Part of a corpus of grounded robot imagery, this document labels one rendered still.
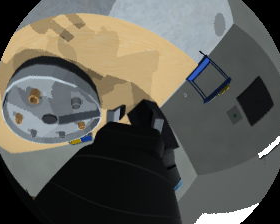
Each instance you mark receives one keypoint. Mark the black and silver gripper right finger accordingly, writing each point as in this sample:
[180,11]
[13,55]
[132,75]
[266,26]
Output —
[155,121]

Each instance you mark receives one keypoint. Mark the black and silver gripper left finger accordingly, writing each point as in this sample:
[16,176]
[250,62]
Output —
[116,114]

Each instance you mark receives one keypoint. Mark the dark grey two-compartment bin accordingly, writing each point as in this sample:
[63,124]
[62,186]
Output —
[86,138]

